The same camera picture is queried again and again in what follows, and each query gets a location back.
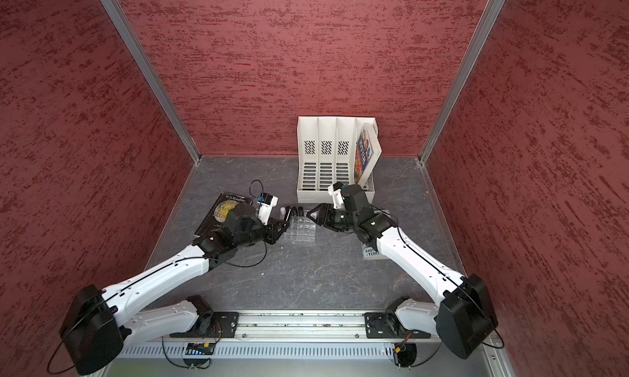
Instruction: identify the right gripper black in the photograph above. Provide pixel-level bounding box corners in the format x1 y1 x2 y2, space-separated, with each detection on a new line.
307 202 359 230

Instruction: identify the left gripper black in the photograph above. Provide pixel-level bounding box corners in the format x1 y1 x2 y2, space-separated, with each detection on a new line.
235 215 290 248

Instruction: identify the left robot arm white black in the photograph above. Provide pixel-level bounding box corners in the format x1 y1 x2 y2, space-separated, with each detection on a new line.
60 203 290 375

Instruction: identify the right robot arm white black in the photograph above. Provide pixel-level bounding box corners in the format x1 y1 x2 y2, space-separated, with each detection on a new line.
306 183 499 359

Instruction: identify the blue book in organizer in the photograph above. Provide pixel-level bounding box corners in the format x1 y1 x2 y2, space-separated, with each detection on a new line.
354 123 382 189

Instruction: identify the white magazine file organizer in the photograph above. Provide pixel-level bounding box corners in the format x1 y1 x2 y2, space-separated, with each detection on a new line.
296 116 378 204

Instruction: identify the black hardcover Maugham book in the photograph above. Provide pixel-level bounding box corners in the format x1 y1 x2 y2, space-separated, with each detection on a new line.
194 192 252 237

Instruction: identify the Treehouse paperback book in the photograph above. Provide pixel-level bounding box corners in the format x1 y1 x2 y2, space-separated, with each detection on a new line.
362 244 388 261

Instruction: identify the right corner aluminium profile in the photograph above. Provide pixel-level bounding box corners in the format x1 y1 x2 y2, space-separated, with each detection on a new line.
419 0 506 167

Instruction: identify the corner aluminium profile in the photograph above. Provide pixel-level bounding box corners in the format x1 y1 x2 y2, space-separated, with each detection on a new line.
99 0 202 166
419 0 506 167

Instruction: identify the left corner aluminium profile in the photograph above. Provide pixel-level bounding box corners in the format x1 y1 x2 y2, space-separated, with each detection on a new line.
99 0 202 166

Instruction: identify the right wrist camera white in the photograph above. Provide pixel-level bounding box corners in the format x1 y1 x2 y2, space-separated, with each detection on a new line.
328 182 345 210

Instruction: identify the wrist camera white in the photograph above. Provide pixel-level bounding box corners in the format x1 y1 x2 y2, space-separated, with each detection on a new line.
328 182 345 210
257 192 278 226

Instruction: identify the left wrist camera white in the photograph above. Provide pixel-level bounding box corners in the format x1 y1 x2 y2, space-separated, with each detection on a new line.
257 192 278 226

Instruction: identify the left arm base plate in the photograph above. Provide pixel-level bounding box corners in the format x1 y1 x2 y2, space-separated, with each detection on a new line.
169 311 240 339

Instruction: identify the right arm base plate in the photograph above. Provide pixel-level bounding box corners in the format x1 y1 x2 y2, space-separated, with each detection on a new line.
364 311 431 340

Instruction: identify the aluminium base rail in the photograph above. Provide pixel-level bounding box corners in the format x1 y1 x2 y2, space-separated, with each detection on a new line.
102 309 497 344

